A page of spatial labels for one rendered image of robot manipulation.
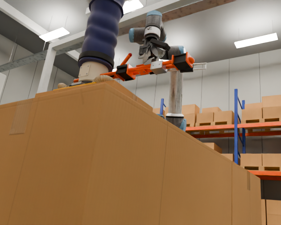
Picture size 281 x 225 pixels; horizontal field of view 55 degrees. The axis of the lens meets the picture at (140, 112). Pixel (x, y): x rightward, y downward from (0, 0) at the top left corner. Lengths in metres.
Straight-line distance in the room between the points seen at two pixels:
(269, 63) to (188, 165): 10.38
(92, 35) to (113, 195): 1.44
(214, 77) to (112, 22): 9.60
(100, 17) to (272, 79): 9.22
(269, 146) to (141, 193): 9.43
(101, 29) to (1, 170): 1.35
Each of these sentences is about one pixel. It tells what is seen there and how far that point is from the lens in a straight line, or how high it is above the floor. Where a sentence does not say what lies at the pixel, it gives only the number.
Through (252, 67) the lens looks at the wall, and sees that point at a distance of 10.97.
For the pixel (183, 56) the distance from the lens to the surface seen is 1.35.
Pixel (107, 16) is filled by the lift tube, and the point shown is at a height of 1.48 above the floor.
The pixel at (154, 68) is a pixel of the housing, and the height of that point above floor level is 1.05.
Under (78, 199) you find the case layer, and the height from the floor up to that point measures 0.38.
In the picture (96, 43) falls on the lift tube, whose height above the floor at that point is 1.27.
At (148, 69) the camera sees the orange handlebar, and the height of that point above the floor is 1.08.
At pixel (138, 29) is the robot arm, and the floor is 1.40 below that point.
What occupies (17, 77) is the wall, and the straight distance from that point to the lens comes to 12.51.
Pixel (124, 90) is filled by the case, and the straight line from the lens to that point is 1.39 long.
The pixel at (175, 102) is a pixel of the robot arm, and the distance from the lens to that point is 2.18.
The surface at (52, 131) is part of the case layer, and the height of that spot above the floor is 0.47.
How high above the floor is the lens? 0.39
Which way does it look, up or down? 19 degrees up
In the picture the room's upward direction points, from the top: 7 degrees clockwise
